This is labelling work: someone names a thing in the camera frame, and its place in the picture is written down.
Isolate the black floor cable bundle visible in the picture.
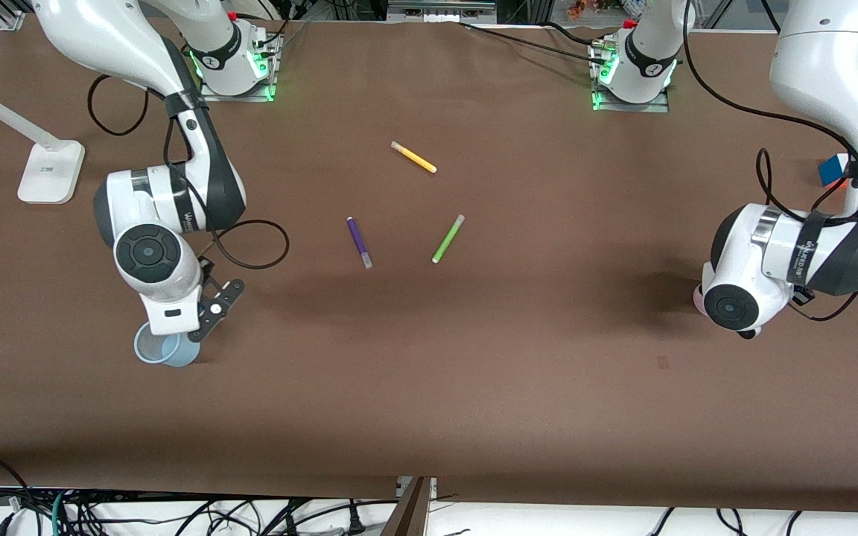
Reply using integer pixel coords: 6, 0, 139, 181
0, 454, 474, 536

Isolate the light blue plastic cup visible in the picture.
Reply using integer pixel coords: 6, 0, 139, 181
134, 322, 200, 367

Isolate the purple marker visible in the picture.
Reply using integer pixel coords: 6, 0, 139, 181
347, 217, 373, 269

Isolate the blue and orange box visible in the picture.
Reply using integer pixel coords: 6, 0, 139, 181
819, 154, 851, 188

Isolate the short black table cable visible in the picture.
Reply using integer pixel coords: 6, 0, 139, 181
544, 21, 603, 45

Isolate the green marker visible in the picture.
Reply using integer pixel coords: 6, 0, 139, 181
431, 214, 465, 264

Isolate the wooden table leg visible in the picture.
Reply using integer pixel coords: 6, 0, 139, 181
381, 476, 437, 536

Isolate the white desk lamp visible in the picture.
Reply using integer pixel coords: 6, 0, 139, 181
0, 74, 86, 205

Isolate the yellow marker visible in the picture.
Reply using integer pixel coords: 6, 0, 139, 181
391, 141, 437, 173

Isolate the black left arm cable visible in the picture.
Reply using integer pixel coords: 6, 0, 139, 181
684, 0, 858, 322

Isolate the long black table cable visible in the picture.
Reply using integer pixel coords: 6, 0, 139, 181
459, 21, 595, 57

